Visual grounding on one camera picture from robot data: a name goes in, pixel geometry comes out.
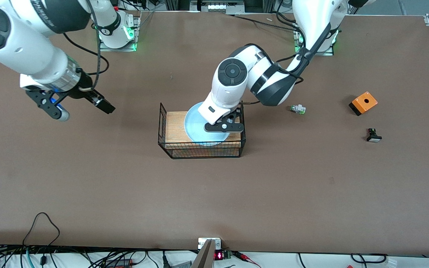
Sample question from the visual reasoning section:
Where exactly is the light blue plate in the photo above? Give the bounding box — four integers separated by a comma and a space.
184, 101, 234, 145

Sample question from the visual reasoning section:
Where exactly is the wooden board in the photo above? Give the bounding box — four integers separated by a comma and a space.
164, 111, 242, 157

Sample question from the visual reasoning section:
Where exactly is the white square pushbutton black body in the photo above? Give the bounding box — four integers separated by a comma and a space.
366, 128, 382, 143

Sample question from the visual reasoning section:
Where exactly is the black power adapter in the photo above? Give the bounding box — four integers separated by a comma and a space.
103, 258, 133, 268

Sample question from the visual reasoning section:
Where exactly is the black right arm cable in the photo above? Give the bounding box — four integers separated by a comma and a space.
63, 0, 110, 92

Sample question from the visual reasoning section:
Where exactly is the black wire mesh basket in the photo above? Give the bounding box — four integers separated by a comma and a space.
158, 103, 246, 160

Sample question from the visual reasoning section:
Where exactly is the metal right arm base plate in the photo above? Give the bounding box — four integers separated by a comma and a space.
99, 15, 141, 52

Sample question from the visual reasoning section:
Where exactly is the thin black looped cable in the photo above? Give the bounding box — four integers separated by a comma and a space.
22, 212, 61, 248

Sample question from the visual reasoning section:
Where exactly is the black cable on table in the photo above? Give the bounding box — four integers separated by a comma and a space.
232, 15, 299, 32

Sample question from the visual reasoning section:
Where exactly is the silver mounting bracket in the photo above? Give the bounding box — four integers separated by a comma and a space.
198, 237, 222, 250

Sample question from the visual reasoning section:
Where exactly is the metal equipment frame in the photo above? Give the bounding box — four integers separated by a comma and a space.
164, 0, 274, 15

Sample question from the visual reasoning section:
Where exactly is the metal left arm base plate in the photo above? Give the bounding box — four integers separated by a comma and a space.
293, 29, 335, 56

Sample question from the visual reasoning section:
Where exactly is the black left arm cable sleeve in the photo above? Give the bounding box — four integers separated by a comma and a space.
274, 22, 332, 86

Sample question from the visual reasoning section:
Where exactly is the red cable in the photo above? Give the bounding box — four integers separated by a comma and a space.
233, 251, 262, 268

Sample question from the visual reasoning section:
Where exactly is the grey metal post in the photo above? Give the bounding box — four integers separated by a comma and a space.
191, 239, 216, 268

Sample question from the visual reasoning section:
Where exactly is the orange button enclosure box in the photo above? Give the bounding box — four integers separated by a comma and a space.
349, 91, 378, 117

